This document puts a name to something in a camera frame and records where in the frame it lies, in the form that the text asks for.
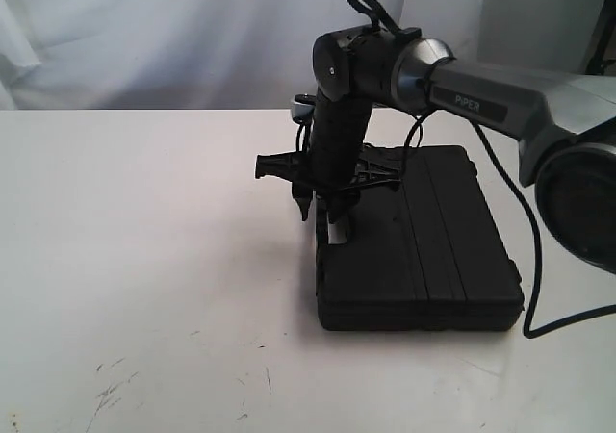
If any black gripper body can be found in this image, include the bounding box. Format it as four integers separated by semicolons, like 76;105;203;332
255;91;400;195

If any black plastic carrying case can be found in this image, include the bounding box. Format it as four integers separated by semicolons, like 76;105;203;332
316;145;524;331

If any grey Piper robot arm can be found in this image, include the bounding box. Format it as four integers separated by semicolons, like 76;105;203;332
255;25;615;271

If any black stand pole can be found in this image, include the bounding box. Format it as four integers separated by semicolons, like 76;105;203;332
584;0;615;76

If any white backdrop curtain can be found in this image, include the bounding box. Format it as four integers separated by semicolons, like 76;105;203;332
1;0;603;110

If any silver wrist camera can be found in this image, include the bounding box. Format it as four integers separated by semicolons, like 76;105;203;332
290;94;316;123

